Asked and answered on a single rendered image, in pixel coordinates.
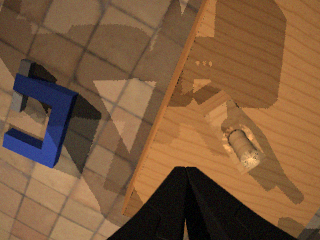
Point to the blue c-shaped clamp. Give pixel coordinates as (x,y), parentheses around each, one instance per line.
(62,101)

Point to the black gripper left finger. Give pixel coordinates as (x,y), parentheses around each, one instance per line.
(162,217)

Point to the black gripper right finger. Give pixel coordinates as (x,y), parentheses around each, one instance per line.
(212,213)

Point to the tan cylindrical pin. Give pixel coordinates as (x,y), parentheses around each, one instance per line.
(244,149)

